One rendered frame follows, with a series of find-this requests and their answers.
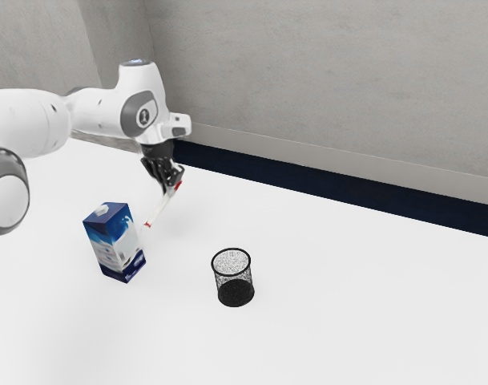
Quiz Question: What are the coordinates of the white pen with red ends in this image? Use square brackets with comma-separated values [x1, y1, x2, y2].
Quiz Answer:
[143, 180, 184, 229]

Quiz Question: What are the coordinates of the black mesh pen holder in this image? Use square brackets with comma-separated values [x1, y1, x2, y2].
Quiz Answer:
[210, 248, 256, 309]

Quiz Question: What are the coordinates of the blue and white carton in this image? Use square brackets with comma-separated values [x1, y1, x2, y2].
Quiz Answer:
[82, 201, 147, 285]

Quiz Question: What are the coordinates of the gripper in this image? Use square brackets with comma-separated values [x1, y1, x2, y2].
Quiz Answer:
[140, 139, 186, 193]

